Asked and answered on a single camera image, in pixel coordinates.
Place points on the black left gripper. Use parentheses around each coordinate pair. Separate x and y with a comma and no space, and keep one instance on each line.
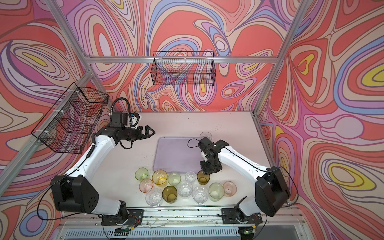
(141,135)

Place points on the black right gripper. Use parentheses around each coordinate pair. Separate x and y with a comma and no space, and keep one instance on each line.
(206,171)

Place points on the amber brown glass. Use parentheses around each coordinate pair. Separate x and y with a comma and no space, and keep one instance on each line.
(203,178)

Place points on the large pale green glass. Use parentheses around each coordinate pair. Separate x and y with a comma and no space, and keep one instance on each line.
(216,192)

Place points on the pink glass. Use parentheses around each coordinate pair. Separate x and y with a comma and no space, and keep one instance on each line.
(230,188)
(146,185)

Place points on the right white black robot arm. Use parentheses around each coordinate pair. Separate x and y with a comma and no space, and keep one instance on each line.
(271,189)

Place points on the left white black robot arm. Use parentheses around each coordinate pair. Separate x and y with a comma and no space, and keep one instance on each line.
(73,191)

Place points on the lavender rectangular plastic tray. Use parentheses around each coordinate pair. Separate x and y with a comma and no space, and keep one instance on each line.
(178,155)

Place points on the small clear glass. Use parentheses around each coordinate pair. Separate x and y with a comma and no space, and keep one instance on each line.
(190,177)

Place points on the pale green small glass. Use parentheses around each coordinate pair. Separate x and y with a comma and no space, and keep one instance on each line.
(174,179)

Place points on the bright green glass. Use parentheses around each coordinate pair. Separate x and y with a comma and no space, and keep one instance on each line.
(141,174)

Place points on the yellow glass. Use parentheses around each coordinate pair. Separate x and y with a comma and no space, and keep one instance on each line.
(160,178)

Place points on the olive dark glass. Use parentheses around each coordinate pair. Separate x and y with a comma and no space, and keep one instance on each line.
(170,194)

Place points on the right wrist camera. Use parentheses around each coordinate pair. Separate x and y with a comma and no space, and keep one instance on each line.
(205,144)

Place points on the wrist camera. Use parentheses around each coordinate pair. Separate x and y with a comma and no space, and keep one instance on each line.
(122,120)
(205,144)

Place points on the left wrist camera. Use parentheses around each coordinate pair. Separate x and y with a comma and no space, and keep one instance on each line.
(122,120)

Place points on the aluminium front rail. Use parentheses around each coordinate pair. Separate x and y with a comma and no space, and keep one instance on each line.
(199,216)

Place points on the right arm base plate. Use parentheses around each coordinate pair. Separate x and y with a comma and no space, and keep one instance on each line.
(231,216)

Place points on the black wire basket back wall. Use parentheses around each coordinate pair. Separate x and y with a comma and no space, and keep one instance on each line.
(187,68)

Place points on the black wire basket wall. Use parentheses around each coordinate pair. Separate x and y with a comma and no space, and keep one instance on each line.
(69,126)
(187,68)

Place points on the black wire basket left wall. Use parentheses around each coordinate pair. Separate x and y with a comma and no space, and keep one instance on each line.
(69,126)

